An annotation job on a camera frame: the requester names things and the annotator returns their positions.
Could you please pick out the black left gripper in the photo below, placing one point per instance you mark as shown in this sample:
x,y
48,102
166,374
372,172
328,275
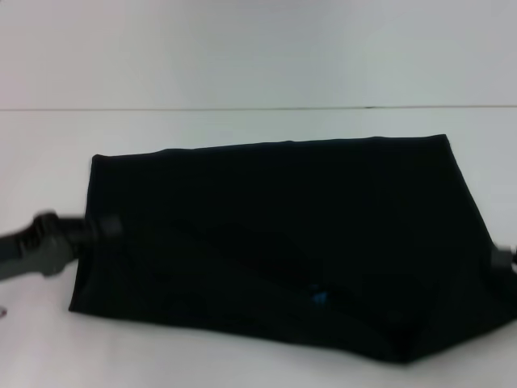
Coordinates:
x,y
40,246

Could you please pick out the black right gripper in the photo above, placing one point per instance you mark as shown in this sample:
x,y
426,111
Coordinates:
x,y
514,264

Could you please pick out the black t-shirt with FREE print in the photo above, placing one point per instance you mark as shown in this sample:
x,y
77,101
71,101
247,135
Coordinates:
x,y
282,242

